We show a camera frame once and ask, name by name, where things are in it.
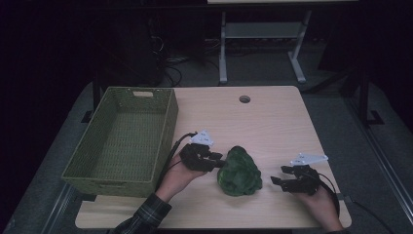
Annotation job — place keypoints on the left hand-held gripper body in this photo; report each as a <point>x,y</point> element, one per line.
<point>195,157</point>

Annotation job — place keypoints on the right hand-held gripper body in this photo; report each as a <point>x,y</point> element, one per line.
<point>300,183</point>

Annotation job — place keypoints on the green fleece garment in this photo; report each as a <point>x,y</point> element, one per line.
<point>240,172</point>

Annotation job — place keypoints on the green woven basket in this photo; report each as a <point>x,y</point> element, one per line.
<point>136,136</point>

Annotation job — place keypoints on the person's left hand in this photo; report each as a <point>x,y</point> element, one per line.
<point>177,180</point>

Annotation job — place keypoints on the person's right hand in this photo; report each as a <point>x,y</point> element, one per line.
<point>319,208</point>

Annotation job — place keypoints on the grey tape strip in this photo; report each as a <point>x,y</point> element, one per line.
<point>341,196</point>

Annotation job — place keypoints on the black stand with foot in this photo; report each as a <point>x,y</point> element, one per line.
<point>363,97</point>
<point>95,97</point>

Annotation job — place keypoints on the metal floor rail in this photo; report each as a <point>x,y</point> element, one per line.
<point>58,211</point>
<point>381,162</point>

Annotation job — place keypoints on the white metal frame table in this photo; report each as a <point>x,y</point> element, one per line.
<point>263,30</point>

